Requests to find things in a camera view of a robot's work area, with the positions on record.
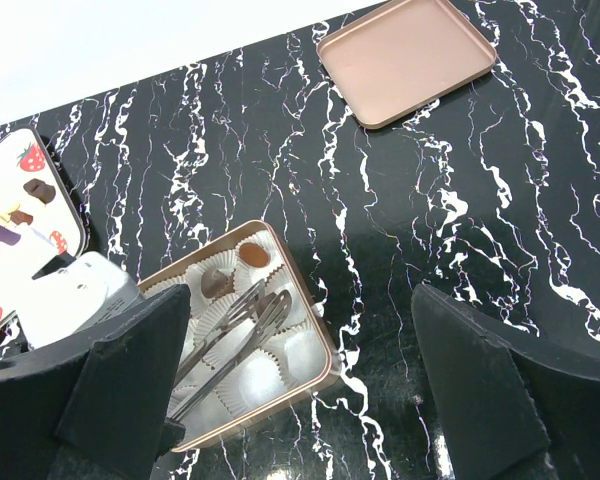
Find dark cone chocolate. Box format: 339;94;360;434
200;269;233;299

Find round brown chocolate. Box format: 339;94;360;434
238;242;270;268

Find metal tongs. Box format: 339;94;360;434
169;280;293;421

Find rose gold box lid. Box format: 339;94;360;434
317;0;497;129

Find rose gold chocolate box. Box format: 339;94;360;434
139;220;339;452

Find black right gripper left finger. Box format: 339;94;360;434
0;286;190;479

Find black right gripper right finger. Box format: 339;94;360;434
411;284;600;479

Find strawberry pattern tray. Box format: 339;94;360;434
0;127;87;328

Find dark chocolate pair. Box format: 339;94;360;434
23;178;56;205

